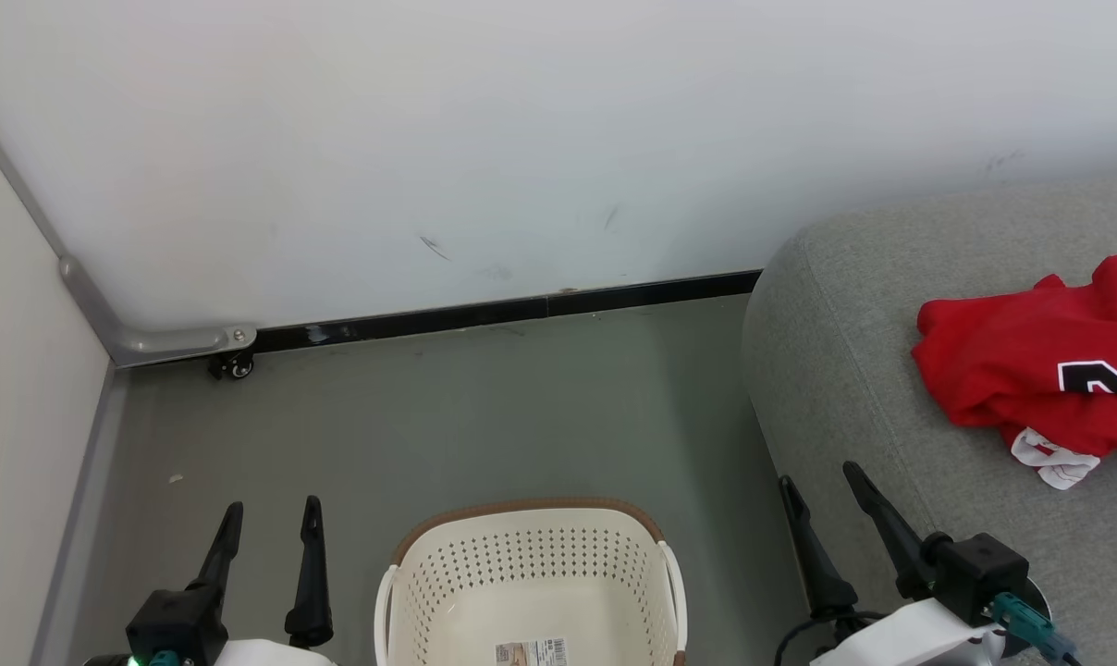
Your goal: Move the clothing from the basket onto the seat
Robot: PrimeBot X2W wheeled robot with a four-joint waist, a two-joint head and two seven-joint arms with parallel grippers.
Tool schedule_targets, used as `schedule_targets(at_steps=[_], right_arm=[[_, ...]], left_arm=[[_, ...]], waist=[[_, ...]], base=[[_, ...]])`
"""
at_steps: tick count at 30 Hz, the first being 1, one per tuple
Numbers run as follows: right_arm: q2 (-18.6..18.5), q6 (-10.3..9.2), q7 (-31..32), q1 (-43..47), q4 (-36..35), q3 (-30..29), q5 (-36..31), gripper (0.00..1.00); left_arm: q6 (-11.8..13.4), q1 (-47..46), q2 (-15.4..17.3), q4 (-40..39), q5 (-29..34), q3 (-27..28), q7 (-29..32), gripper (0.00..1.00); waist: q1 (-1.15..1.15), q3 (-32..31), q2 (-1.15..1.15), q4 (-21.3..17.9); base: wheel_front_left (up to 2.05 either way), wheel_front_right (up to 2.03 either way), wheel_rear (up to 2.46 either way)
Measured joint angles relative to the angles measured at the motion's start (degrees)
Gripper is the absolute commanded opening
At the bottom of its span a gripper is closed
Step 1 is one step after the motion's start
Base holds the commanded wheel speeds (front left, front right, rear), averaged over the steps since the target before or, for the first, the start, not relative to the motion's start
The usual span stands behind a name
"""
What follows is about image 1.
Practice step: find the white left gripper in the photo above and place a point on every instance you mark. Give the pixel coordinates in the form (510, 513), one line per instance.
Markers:
(272, 655)

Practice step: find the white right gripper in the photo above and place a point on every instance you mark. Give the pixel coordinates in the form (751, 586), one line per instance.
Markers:
(910, 638)

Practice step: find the red shorts with white trim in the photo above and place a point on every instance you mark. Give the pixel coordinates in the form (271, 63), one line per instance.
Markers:
(1053, 462)

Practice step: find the red jersey with striped trim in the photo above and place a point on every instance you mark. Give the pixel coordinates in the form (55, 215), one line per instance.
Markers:
(1002, 361)

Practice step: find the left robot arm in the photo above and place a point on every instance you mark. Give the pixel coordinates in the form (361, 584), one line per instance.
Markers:
(105, 661)

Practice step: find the grey fabric sofa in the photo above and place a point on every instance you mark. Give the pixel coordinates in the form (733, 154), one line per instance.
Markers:
(845, 370)

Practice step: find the black caster wheel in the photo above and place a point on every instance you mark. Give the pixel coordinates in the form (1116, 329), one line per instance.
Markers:
(237, 367)

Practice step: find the cream perforated laundry basket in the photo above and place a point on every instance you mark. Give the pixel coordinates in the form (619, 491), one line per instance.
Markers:
(521, 555)

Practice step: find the paper label sticker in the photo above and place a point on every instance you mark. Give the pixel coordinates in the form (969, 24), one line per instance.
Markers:
(531, 653)

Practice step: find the black baseboard strip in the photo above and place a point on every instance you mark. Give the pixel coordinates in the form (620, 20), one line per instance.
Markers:
(475, 314)

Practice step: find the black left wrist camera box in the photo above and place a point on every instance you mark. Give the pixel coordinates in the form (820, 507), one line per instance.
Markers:
(175, 624)

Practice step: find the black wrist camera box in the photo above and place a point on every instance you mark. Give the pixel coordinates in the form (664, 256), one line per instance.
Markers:
(175, 624)
(979, 573)

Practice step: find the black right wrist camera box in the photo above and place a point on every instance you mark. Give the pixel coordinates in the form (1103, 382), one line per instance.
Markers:
(979, 573)

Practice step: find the teal left camera connector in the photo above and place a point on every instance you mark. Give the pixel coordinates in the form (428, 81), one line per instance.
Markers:
(163, 659)

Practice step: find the teal camera connector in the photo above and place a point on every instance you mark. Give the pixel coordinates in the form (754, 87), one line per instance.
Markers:
(1021, 615)
(163, 659)

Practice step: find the teal right camera connector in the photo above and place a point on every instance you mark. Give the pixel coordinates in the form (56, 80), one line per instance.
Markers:
(1021, 615)

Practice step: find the grey metal partition frame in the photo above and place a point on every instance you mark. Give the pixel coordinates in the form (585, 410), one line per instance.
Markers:
(170, 344)

